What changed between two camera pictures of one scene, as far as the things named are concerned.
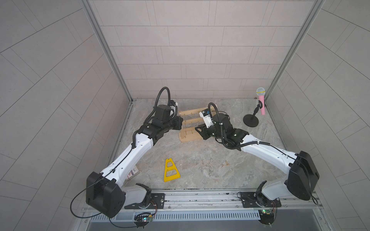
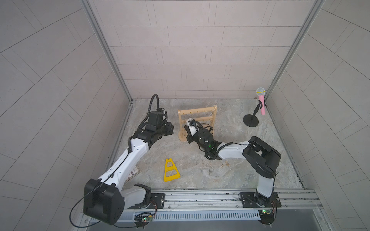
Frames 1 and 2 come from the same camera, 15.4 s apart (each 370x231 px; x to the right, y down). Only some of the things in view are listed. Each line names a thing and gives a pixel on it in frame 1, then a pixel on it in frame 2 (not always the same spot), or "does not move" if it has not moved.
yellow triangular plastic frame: x=173 y=177 does not move
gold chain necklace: x=227 y=164 does not move
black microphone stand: x=250 y=120 does not move
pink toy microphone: x=260 y=93 does not move
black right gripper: x=204 y=131 → x=190 y=136
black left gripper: x=177 y=124 → x=169 y=130
